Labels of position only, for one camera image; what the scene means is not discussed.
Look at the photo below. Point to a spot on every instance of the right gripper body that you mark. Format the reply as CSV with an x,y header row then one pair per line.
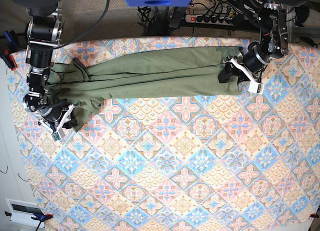
x,y
54,115

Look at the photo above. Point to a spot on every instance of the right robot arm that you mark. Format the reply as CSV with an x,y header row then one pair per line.
x,y
43,36

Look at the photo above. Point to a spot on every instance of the red black clamp upper left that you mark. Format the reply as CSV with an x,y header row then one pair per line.
x,y
8,59

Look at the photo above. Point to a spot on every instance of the blue clamp lower left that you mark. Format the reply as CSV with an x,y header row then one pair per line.
x,y
37,217

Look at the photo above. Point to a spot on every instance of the white wall outlet box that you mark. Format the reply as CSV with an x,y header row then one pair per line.
x,y
24,207

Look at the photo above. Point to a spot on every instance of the olive green t-shirt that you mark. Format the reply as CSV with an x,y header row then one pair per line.
x,y
178,72

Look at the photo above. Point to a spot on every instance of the patterned tablecloth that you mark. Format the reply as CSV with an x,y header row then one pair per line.
x,y
204,163

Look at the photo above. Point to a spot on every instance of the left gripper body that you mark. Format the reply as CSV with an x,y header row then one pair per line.
x,y
255,60

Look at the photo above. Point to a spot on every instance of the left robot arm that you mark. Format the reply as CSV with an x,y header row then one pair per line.
x,y
270,17

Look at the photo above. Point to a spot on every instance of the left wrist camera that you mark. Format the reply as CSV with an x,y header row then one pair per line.
x,y
256,87

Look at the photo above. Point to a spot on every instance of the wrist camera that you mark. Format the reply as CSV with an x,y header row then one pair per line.
x,y
256,87
58,135

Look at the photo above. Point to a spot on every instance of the red clamp lower right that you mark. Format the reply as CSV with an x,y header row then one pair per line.
x,y
314,216

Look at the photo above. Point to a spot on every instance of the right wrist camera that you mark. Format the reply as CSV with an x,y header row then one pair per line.
x,y
58,135

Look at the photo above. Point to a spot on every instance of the white power strip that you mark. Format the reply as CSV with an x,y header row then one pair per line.
x,y
208,19

